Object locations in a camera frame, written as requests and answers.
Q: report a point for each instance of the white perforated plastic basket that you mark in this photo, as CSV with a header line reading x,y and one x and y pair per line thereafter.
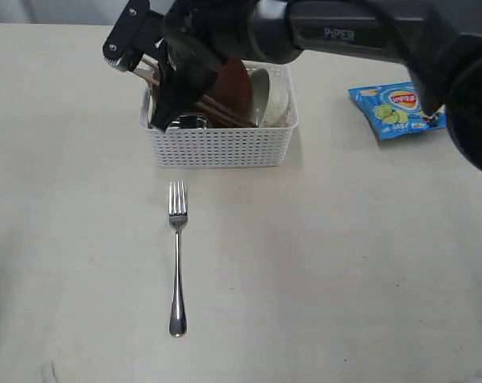
x,y
221,147

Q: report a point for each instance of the white bowl with black pattern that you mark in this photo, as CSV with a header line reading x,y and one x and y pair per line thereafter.
x,y
270,100

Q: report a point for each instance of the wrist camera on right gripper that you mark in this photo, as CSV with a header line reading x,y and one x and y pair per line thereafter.
x,y
136,33

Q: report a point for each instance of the upper brown wooden chopstick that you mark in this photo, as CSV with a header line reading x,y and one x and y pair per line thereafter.
x,y
219,116

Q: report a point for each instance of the blue chips bag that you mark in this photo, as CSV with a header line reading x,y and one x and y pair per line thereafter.
x,y
394,110

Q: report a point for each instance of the brown round plate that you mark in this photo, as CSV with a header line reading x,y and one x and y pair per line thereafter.
x,y
232,89

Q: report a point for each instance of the brown wooden chopstick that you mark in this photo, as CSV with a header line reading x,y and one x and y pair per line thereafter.
x,y
154,88
219,116

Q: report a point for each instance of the silver metal fork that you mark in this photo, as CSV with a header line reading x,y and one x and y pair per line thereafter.
x,y
178,218

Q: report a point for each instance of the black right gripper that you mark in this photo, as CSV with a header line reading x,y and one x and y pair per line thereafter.
x,y
200,37

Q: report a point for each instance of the lower brown wooden chopstick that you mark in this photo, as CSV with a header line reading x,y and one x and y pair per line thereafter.
x,y
154,88

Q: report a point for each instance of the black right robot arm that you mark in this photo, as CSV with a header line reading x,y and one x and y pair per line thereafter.
x,y
439,43

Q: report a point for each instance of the silver metal cup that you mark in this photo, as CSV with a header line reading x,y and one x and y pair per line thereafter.
x,y
190,121

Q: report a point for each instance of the silver table knife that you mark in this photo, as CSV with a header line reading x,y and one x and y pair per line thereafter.
x,y
146,74

